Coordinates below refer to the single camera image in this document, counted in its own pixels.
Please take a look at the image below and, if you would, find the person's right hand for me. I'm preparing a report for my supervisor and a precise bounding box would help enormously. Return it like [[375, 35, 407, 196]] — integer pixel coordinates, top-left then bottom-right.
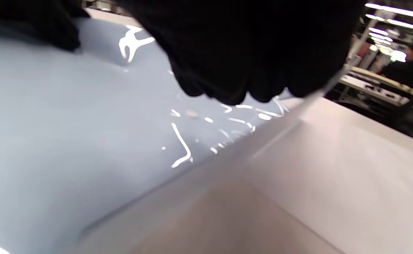
[[115, 0, 366, 105]]

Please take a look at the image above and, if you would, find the person's left hand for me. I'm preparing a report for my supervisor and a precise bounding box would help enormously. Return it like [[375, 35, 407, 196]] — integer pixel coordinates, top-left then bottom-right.
[[0, 0, 91, 52]]

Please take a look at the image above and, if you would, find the blue plastic snap folder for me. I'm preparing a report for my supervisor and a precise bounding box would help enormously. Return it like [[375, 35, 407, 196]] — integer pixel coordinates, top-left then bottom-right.
[[0, 16, 348, 254]]

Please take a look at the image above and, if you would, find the long work table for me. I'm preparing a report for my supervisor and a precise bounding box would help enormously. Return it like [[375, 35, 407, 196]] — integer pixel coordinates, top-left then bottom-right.
[[339, 65, 413, 106]]

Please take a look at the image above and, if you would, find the row of ceiling light strips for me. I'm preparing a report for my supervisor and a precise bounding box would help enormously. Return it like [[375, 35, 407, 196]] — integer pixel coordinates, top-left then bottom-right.
[[363, 2, 413, 61]]

